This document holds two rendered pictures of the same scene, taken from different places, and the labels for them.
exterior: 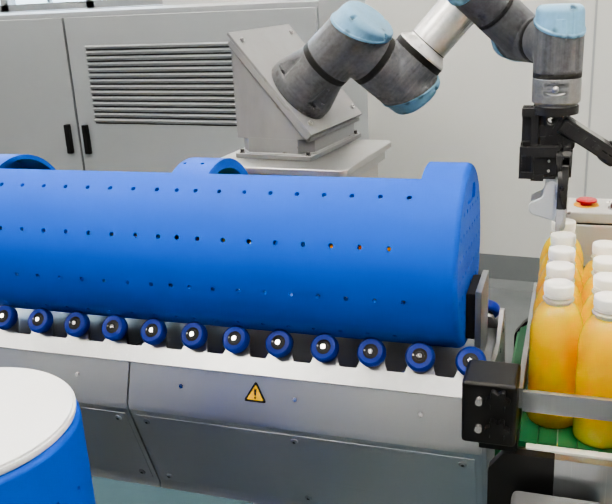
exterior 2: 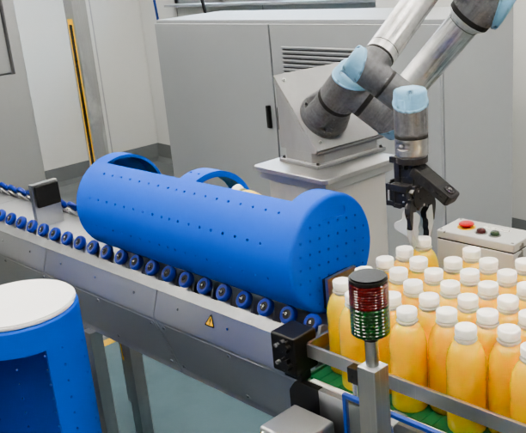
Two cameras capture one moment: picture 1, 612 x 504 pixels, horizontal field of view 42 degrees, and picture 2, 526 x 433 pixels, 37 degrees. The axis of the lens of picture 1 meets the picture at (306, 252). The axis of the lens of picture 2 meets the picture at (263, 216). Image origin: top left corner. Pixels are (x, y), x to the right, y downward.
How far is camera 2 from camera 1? 1.03 m
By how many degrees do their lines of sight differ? 26
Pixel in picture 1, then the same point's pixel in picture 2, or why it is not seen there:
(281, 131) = (302, 146)
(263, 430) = (213, 345)
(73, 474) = (58, 339)
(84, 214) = (132, 198)
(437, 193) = (293, 212)
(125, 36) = (308, 40)
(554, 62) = (399, 128)
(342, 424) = (247, 350)
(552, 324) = (331, 306)
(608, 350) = (345, 326)
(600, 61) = not seen: outside the picture
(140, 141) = not seen: hidden behind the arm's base
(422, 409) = not seen: hidden behind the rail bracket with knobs
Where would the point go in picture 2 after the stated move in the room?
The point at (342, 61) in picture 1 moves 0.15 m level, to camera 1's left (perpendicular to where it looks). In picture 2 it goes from (338, 101) to (289, 101)
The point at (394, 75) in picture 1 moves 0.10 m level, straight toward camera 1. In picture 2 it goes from (375, 112) to (358, 120)
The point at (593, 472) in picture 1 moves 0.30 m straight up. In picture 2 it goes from (336, 403) to (327, 265)
